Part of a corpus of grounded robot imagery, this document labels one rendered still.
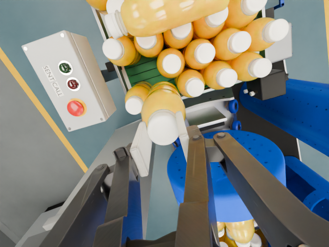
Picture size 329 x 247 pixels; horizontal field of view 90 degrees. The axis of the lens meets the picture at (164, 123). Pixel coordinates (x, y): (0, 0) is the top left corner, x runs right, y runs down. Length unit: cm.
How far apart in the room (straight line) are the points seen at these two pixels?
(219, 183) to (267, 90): 30
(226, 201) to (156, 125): 22
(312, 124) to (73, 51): 86
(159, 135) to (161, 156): 154
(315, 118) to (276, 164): 49
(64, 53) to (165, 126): 29
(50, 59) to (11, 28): 148
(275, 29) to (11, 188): 263
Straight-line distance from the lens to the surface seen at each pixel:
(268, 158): 44
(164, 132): 20
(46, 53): 44
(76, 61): 41
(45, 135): 199
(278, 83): 57
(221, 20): 39
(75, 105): 42
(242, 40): 40
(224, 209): 38
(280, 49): 72
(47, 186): 237
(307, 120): 91
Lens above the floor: 147
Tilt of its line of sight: 69 degrees down
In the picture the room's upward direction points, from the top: 180 degrees clockwise
